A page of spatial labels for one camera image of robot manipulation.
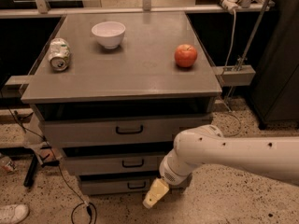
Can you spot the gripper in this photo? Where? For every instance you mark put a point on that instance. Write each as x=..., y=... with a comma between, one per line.
x=168, y=173

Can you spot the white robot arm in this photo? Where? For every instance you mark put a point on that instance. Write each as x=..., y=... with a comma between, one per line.
x=273, y=157

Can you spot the grey top drawer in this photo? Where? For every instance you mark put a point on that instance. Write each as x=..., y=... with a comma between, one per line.
x=119, y=131

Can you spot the grey drawer cabinet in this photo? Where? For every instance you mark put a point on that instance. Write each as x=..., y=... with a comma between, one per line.
x=138, y=78

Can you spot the black tool on floor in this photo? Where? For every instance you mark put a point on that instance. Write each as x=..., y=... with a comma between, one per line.
x=29, y=179

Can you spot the red apple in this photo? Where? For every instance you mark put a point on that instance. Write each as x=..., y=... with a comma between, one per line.
x=185, y=55

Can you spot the white sneaker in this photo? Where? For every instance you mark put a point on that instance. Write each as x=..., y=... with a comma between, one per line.
x=13, y=213

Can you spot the plastic bottle on floor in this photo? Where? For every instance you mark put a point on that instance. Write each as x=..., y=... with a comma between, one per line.
x=7, y=164

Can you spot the white ceramic bowl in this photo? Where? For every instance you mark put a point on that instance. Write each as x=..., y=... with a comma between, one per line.
x=109, y=34

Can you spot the crushed soda can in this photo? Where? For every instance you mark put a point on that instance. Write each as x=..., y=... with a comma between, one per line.
x=59, y=54

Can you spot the metal diagonal rod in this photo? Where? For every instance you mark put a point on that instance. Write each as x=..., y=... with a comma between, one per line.
x=240, y=61

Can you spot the grey side bracket block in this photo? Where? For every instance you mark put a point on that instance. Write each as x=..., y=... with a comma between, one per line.
x=234, y=78

